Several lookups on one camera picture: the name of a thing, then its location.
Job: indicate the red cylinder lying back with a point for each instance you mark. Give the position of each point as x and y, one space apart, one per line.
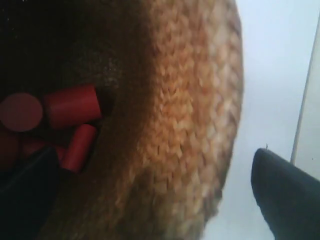
72 106

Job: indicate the brown woven wicker basket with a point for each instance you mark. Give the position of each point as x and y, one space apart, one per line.
168 75

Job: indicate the red cylinder standing upright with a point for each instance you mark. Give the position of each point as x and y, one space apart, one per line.
21 112

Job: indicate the red cylinder lying right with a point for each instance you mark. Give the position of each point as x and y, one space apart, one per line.
79 147

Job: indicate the red cylinder lying front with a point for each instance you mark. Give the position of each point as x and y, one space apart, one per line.
9 150

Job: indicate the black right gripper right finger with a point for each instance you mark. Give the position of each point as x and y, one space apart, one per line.
288 198

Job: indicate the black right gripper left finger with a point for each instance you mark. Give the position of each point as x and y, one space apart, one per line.
27 195

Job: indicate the red cylinder lying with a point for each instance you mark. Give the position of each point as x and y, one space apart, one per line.
79 147
9 150
29 145
72 106

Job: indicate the red cylinder lying left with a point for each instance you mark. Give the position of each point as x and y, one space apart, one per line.
29 145

